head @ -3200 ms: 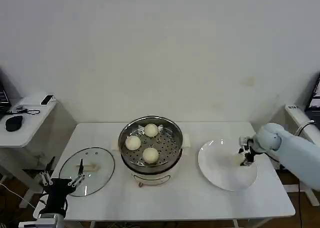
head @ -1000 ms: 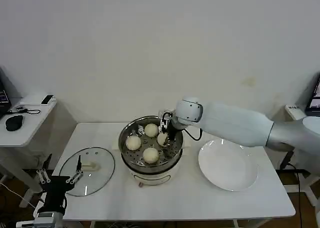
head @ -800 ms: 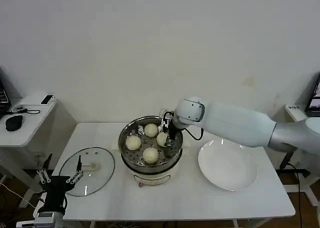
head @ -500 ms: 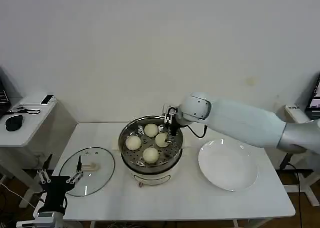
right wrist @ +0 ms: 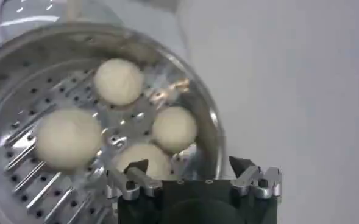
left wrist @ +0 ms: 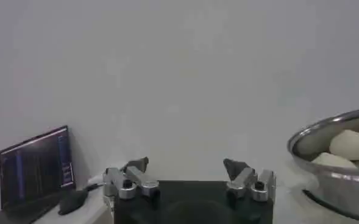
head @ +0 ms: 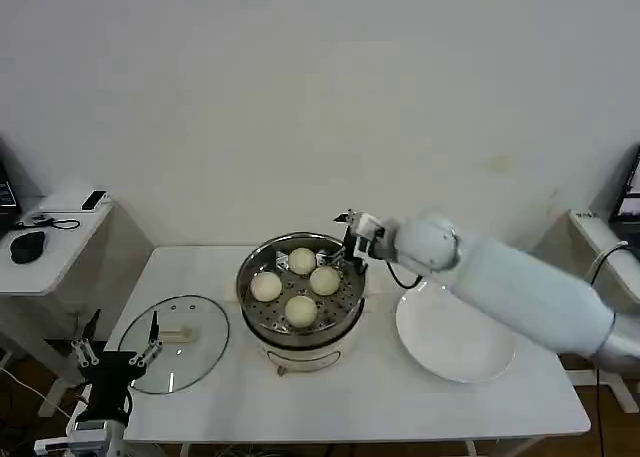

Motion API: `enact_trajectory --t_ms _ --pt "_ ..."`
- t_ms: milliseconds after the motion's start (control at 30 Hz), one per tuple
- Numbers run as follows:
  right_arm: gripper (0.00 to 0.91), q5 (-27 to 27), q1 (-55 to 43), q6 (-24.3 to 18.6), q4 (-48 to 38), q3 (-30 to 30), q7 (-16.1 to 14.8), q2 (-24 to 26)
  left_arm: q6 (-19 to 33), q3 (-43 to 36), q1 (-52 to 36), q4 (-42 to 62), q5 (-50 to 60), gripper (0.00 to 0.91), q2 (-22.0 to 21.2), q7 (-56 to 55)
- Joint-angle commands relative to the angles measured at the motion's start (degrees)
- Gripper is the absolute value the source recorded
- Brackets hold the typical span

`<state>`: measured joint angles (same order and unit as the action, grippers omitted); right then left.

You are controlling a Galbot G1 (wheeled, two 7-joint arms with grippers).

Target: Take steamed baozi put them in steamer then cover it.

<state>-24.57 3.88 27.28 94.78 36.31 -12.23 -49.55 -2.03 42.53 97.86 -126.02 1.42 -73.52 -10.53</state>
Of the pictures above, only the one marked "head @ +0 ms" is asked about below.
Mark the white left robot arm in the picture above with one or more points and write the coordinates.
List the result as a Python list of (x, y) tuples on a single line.
[(107, 437)]

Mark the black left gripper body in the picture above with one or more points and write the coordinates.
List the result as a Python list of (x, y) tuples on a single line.
[(110, 377)]

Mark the perforated steel steamer basket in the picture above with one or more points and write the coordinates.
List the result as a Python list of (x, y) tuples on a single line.
[(280, 322)]

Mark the white side desk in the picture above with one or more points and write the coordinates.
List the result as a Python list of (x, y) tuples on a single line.
[(600, 232), (65, 257)]

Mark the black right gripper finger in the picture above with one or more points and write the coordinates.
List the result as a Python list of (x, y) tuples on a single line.
[(332, 252), (339, 259)]

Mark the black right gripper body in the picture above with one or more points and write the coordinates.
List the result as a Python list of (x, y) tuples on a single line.
[(356, 249)]

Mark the black computer mouse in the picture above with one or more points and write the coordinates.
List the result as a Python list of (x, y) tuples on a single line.
[(27, 246)]

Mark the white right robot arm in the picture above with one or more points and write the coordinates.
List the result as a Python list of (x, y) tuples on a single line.
[(520, 287)]

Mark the white steamed bun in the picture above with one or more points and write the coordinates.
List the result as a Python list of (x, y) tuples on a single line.
[(300, 311), (325, 281), (302, 260), (266, 286)]

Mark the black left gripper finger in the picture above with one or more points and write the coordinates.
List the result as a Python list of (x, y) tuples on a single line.
[(154, 339), (89, 342)]

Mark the small black and white device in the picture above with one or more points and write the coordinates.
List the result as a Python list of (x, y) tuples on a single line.
[(94, 200)]

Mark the round glass lid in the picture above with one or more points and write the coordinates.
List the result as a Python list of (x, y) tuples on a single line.
[(185, 349)]

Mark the black laptop with dark screen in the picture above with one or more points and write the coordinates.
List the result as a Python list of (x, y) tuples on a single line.
[(6, 192)]

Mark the black laptop with bright windows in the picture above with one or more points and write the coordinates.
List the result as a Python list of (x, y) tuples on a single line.
[(627, 197)]

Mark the white round plate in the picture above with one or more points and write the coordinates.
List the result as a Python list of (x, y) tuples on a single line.
[(450, 337)]

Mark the white electric cooker base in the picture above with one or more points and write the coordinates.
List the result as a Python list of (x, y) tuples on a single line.
[(305, 354)]

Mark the flat white box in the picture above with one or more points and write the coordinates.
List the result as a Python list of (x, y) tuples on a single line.
[(62, 204)]

